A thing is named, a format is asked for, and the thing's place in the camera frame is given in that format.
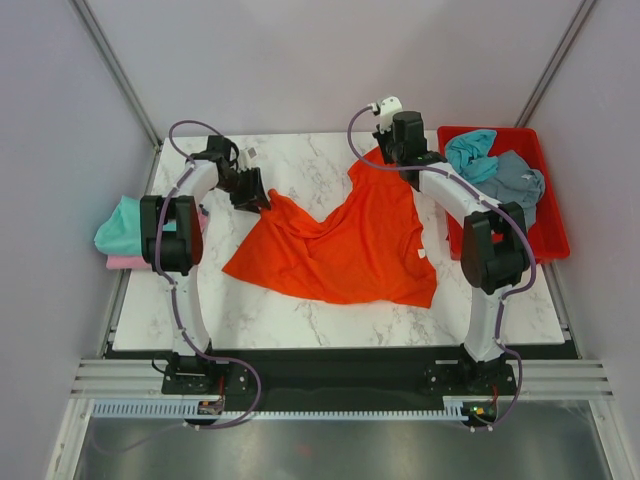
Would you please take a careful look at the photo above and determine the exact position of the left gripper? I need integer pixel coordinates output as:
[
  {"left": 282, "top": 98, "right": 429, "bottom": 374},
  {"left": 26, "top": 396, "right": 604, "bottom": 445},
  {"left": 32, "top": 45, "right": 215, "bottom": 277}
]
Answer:
[{"left": 214, "top": 168, "right": 271, "bottom": 216}]

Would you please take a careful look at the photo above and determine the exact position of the orange t shirt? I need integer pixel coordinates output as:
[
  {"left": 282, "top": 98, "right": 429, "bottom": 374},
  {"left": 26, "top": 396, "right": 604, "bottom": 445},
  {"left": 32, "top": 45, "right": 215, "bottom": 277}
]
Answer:
[{"left": 222, "top": 148, "right": 437, "bottom": 308}]

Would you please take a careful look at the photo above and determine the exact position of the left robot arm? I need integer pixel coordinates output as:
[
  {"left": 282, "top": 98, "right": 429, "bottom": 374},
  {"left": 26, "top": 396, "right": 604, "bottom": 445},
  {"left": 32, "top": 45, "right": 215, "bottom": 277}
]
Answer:
[{"left": 139, "top": 135, "right": 271, "bottom": 395}]

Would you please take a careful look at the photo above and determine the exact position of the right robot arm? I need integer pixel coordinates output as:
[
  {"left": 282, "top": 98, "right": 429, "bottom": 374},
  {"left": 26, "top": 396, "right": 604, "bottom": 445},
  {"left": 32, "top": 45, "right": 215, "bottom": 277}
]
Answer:
[{"left": 371, "top": 97, "right": 536, "bottom": 394}]

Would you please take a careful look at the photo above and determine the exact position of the cyan t shirt in bin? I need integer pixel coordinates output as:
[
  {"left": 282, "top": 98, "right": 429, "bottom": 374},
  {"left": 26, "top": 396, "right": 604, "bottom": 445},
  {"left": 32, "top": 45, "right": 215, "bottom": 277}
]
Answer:
[{"left": 445, "top": 129, "right": 499, "bottom": 184}]

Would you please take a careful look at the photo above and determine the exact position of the grey t shirt in bin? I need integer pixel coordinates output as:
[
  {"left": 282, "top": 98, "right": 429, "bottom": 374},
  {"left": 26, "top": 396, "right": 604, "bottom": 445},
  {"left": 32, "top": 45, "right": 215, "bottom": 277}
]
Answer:
[{"left": 477, "top": 150, "right": 546, "bottom": 229}]

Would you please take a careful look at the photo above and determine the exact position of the folded teal t shirt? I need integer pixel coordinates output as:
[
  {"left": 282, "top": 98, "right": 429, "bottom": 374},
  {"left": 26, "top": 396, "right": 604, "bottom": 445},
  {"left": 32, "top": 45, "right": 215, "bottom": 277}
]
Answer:
[{"left": 93, "top": 194, "right": 176, "bottom": 256}]

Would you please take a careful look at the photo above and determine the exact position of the folded pink t shirt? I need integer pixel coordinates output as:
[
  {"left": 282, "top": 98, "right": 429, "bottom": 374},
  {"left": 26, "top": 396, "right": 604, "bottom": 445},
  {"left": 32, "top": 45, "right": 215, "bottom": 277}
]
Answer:
[{"left": 106, "top": 210, "right": 209, "bottom": 270}]

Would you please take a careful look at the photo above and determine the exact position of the red plastic bin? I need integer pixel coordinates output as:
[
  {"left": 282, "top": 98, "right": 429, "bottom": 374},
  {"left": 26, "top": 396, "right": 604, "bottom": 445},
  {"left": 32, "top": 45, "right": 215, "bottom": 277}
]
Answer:
[{"left": 437, "top": 126, "right": 570, "bottom": 264}]

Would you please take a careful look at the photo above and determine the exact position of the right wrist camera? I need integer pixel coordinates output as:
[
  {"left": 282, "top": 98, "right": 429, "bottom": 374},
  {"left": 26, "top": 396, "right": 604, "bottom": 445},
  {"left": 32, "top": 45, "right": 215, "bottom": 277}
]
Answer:
[{"left": 368, "top": 96, "right": 403, "bottom": 133}]

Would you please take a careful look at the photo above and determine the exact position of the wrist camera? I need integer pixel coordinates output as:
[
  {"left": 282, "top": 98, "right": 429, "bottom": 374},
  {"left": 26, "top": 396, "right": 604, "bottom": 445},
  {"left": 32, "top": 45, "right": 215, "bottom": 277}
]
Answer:
[
  {"left": 368, "top": 96, "right": 403, "bottom": 133},
  {"left": 237, "top": 147, "right": 258, "bottom": 172}
]

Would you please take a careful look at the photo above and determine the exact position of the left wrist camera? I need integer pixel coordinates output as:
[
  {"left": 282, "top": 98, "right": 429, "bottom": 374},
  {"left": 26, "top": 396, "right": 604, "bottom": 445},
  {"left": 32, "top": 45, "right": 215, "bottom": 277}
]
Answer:
[{"left": 237, "top": 147, "right": 258, "bottom": 172}]

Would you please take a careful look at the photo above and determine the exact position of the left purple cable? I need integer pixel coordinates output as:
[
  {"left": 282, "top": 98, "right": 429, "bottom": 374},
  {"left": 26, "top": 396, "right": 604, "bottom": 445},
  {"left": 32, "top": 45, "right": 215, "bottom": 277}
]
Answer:
[{"left": 149, "top": 119, "right": 264, "bottom": 431}]

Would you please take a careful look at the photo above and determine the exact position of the purple cable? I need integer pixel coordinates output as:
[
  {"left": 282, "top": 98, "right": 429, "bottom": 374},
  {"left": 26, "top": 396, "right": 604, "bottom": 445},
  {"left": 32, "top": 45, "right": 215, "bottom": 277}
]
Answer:
[
  {"left": 149, "top": 119, "right": 264, "bottom": 431},
  {"left": 347, "top": 102, "right": 540, "bottom": 434}
]

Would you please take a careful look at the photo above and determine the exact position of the right corner frame post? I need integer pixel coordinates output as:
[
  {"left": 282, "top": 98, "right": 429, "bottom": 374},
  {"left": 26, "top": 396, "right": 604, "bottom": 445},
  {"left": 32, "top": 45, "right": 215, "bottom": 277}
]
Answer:
[{"left": 514, "top": 0, "right": 599, "bottom": 128}]

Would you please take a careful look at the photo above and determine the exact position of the corner frame post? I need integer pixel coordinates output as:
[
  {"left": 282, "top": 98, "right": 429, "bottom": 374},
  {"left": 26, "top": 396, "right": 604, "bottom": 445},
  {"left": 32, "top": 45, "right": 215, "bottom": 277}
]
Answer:
[
  {"left": 69, "top": 0, "right": 162, "bottom": 148},
  {"left": 514, "top": 0, "right": 599, "bottom": 128}
]

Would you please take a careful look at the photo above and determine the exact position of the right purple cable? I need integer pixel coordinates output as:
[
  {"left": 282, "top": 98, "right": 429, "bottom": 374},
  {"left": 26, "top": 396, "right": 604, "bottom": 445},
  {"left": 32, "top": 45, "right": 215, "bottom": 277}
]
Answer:
[{"left": 347, "top": 102, "right": 540, "bottom": 434}]

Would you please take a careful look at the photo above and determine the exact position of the left corner frame post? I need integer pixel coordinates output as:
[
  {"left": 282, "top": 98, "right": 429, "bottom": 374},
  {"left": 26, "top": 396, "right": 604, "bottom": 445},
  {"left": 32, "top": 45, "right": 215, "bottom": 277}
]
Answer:
[{"left": 69, "top": 0, "right": 162, "bottom": 148}]

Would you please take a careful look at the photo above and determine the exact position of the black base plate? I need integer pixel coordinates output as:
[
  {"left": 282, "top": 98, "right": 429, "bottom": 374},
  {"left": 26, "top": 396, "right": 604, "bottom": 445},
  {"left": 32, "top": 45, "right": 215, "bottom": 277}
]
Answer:
[{"left": 159, "top": 349, "right": 517, "bottom": 416}]

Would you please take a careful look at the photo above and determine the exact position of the aluminium frame rail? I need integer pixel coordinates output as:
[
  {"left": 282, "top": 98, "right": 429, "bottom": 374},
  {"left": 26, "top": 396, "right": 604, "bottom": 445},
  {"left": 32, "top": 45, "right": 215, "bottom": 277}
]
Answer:
[{"left": 71, "top": 359, "right": 613, "bottom": 400}]

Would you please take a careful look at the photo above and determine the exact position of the white cable duct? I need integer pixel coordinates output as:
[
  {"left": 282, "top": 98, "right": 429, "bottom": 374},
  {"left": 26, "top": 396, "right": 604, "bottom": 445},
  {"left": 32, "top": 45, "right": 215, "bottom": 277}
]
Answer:
[{"left": 91, "top": 399, "right": 469, "bottom": 422}]

